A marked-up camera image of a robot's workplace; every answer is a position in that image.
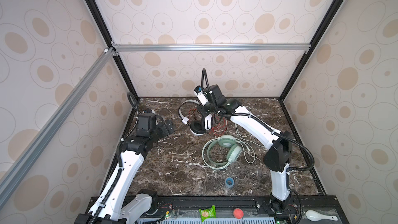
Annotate black white headphones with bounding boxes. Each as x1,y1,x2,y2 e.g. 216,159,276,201
177,100,213,136

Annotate red headphone cable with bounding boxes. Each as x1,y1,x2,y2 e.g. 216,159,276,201
188,108,229,137

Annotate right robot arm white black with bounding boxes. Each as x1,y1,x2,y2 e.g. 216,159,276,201
190,69,315,213

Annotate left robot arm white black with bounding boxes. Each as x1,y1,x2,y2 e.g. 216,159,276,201
75,92,174,224

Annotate mint green headphones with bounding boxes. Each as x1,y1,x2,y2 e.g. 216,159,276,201
201,134,243,171

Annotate blue tape roll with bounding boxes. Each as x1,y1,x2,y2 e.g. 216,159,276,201
224,177,235,188

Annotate green snack packet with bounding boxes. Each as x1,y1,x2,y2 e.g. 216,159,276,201
199,205,217,222

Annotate red ball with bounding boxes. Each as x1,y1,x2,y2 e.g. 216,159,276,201
233,208,244,219

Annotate white ceramic spoon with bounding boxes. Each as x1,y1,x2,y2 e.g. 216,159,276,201
305,210,338,222

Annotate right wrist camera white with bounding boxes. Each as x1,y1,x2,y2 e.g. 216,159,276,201
194,86,208,106

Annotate horizontal aluminium frame bar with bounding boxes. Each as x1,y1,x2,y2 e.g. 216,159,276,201
106,43,311,55

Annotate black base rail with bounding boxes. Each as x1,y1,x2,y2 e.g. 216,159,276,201
83,194,349,224

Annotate diagonal aluminium frame bar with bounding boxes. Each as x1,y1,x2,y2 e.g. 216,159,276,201
1,47,115,208

